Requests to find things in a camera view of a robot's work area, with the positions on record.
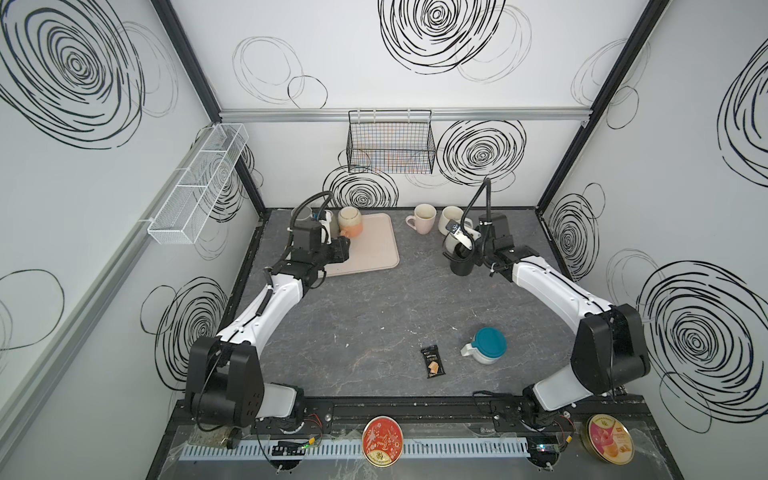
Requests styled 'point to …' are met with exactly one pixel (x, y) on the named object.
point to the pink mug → (423, 219)
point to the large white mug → (448, 214)
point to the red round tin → (382, 441)
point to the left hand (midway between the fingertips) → (344, 240)
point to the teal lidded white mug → (487, 345)
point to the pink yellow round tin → (608, 438)
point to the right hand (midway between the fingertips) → (469, 234)
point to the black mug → (463, 262)
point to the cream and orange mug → (350, 222)
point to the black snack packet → (433, 361)
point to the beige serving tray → (375, 247)
